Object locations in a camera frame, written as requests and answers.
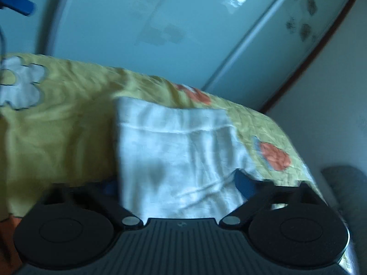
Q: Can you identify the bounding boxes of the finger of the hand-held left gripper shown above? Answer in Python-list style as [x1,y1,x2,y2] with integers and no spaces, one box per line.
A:
[0,0,37,17]

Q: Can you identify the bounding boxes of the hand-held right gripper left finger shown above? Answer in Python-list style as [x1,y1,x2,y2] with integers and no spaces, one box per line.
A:
[43,179,144,230]

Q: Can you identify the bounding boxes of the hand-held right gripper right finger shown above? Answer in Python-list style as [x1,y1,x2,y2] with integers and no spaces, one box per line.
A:
[219,170,328,227]

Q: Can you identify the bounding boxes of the white pants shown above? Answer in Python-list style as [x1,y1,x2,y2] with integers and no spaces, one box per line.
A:
[113,96,283,221]

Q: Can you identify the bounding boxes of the yellow flowered bedsheet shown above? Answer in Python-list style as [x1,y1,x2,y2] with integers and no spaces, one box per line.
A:
[0,52,356,275]

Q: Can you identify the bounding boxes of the grey pillow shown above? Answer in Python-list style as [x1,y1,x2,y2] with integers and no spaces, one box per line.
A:
[321,165,367,275]

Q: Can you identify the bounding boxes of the dark wooden door frame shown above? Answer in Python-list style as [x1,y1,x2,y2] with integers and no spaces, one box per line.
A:
[256,0,363,113]

